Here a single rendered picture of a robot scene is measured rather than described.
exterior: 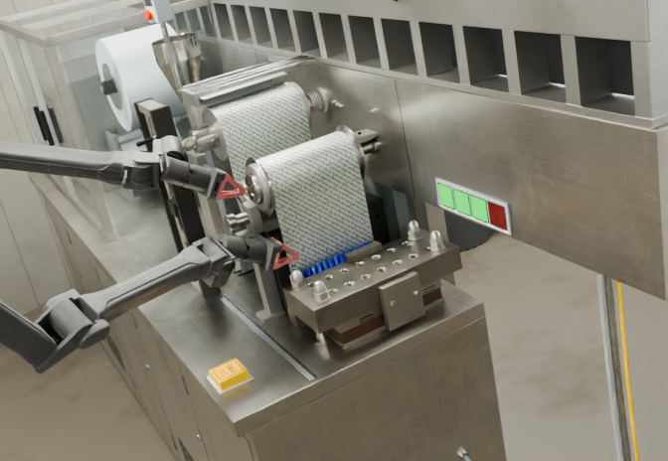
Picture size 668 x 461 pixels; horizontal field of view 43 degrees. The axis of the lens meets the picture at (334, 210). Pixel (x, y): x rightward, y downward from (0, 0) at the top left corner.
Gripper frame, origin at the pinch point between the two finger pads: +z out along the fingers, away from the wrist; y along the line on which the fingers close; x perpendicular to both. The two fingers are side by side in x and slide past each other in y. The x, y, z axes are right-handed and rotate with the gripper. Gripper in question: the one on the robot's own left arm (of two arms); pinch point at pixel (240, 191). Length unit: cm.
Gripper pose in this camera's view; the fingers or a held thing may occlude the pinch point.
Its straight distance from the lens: 200.6
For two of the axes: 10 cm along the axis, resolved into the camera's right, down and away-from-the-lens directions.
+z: 8.3, 2.5, 5.0
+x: 3.3, -9.4, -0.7
